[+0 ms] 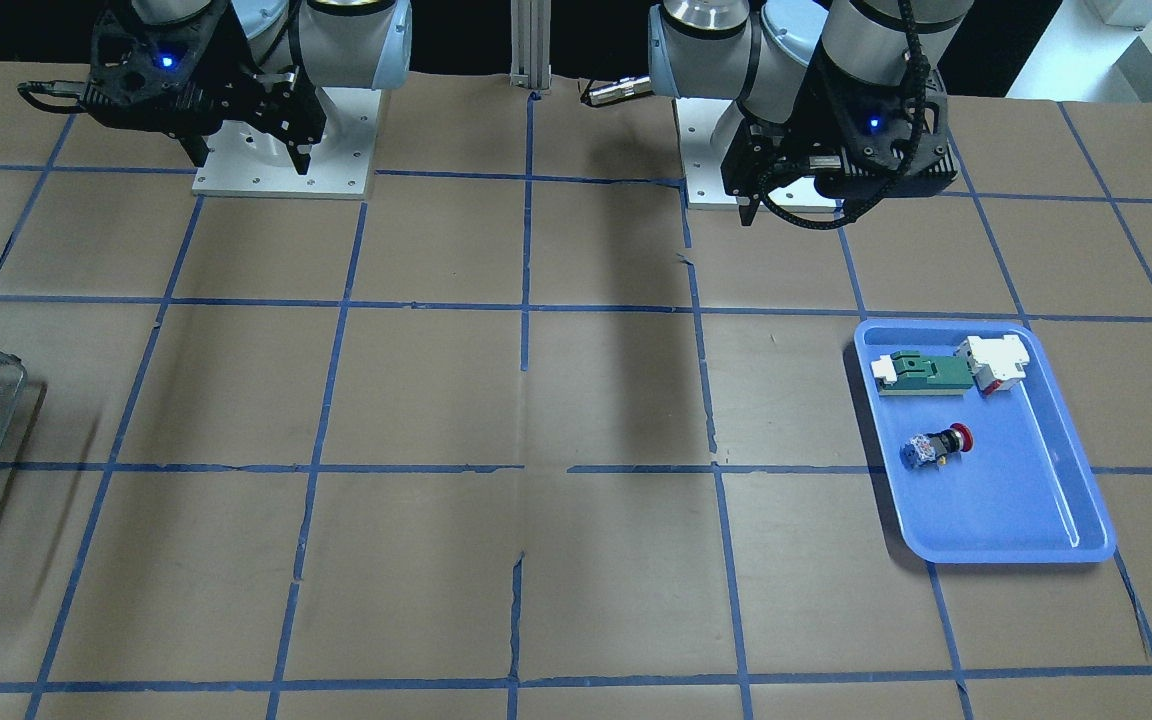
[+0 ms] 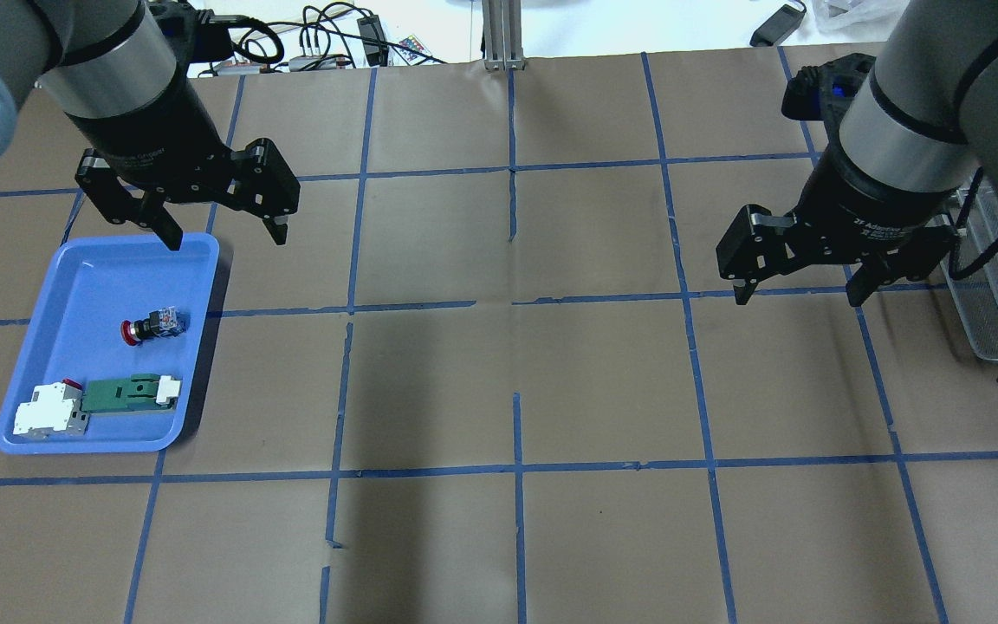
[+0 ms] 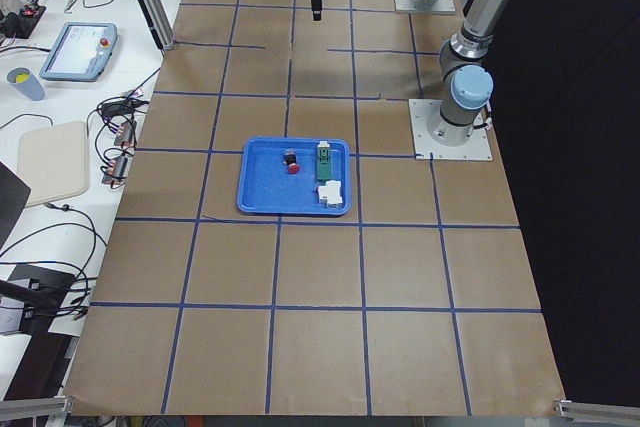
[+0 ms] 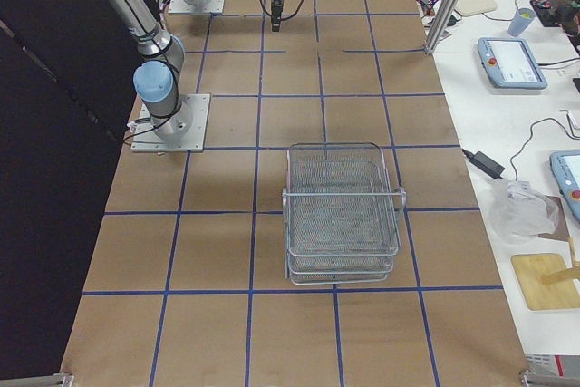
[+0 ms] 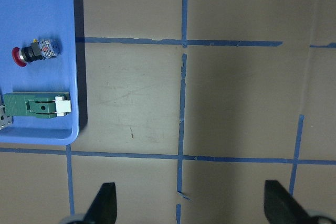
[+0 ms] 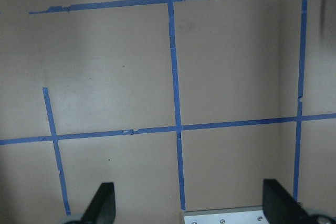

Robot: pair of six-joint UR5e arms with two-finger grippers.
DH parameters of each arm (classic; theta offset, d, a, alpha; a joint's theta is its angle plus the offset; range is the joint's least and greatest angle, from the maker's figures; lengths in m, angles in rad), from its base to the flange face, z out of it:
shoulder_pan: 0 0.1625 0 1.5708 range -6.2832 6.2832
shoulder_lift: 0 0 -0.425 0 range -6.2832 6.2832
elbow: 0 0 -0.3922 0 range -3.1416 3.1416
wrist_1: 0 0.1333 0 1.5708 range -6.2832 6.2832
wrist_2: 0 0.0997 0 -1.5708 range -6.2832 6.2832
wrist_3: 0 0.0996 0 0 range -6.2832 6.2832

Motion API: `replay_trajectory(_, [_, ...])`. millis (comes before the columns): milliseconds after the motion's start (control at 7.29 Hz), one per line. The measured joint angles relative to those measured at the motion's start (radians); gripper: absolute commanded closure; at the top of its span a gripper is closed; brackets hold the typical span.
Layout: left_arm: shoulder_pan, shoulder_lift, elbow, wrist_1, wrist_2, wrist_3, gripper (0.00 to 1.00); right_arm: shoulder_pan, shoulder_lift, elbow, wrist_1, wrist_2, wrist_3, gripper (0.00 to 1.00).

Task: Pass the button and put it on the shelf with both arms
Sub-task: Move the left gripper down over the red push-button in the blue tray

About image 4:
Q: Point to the grey cup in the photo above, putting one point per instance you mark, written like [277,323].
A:
[521,20]

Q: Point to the clear plastic bag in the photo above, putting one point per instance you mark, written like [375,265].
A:
[519,210]

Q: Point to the blue teach pendant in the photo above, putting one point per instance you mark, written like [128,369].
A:
[565,169]
[510,64]

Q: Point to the silver wire mesh shelf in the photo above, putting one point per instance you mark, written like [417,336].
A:
[340,213]

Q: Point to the beige pad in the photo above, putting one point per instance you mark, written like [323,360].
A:
[475,7]

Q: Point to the black power adapter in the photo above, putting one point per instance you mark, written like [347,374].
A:
[486,164]

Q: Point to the wooden cutting board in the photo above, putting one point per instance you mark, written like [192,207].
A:
[546,282]

